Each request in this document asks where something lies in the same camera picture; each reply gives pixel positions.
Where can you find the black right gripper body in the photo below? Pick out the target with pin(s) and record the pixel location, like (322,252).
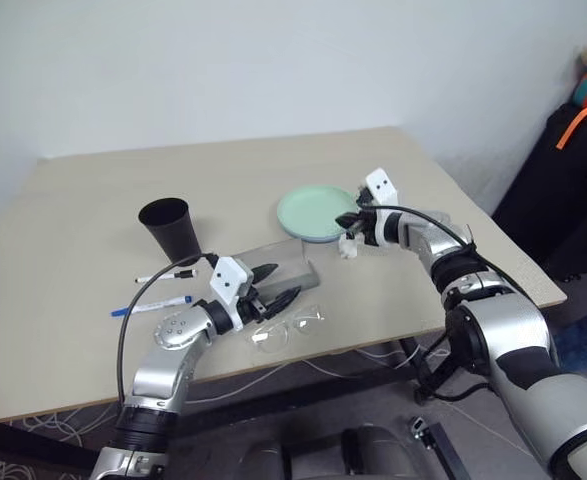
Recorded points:
(365,232)

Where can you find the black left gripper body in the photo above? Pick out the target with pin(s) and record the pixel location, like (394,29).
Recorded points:
(255,307)

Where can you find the white paper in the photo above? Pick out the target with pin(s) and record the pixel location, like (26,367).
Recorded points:
(349,249)

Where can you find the grey glasses case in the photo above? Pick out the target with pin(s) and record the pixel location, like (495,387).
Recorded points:
(308,275)

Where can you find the clear frame glasses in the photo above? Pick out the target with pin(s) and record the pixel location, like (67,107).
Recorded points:
(273,340)

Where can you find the white marker black cap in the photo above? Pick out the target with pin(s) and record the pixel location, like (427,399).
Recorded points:
(165,276)

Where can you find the white marker blue cap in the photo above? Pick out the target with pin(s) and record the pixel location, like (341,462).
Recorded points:
(153,305)

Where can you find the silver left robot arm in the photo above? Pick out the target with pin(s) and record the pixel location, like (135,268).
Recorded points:
(163,370)

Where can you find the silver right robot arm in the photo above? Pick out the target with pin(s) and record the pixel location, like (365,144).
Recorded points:
(513,325)

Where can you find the black tapered cup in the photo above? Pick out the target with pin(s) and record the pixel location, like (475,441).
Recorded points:
(175,235)

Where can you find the mint green plate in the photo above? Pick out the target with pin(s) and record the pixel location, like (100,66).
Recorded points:
(313,210)

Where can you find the light blue plate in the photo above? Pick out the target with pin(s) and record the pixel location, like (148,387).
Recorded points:
(313,238)

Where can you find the dark grey rounded shape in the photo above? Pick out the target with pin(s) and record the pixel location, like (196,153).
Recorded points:
(265,462)
(378,455)

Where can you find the black suitcase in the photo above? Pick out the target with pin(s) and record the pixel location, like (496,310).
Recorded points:
(563,200)

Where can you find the black bar metal clamp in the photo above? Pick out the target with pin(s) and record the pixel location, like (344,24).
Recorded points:
(443,450)

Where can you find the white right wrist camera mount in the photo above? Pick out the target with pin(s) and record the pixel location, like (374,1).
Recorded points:
(380,184)

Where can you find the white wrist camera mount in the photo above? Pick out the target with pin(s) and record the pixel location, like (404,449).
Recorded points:
(228,277)
(380,184)

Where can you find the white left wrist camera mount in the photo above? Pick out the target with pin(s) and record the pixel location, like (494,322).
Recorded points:
(228,277)

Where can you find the black table frame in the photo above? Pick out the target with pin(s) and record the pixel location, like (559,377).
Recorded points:
(323,385)

